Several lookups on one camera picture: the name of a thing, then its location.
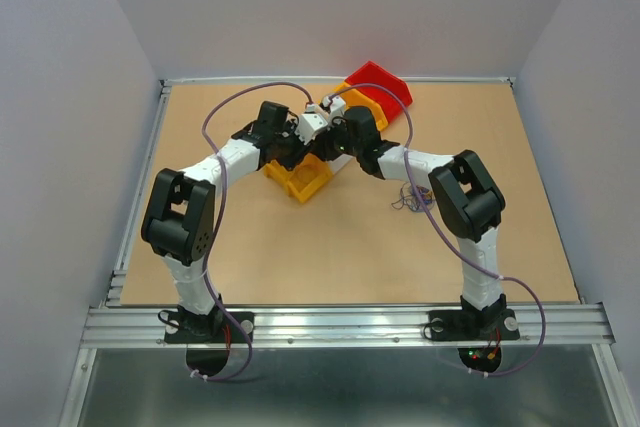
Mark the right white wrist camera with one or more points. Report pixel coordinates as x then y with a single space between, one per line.
333 106

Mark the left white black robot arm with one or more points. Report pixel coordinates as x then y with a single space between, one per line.
183 215

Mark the near yellow plastic bin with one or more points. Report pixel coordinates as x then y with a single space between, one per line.
304 181

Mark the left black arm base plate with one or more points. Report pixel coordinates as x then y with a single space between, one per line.
235 329

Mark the far yellow plastic bin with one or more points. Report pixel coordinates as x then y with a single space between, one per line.
355 98

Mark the white plastic bin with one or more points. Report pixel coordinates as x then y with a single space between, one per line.
335 166

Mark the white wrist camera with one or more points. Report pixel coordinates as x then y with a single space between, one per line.
310 123
333 106

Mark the yellow plastic bin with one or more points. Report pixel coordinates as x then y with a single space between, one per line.
304 181
355 98

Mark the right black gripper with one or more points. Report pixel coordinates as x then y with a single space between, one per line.
322 150

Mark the grey metal front panel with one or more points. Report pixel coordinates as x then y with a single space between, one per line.
346 387

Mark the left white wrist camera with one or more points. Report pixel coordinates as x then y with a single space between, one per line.
310 123

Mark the aluminium back rail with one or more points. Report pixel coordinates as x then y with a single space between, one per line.
333 80

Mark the aluminium left side rail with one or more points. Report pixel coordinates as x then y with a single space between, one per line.
120 269

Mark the aluminium rail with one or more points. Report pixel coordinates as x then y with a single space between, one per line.
120 269
333 80
334 327

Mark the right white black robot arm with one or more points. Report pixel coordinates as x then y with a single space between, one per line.
470 205

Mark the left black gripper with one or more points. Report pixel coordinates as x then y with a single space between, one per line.
300 149

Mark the red plastic bin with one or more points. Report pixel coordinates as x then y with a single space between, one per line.
382 86

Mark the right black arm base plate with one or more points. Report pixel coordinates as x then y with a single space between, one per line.
462 326

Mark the aluminium front rail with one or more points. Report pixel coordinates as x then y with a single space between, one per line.
334 327

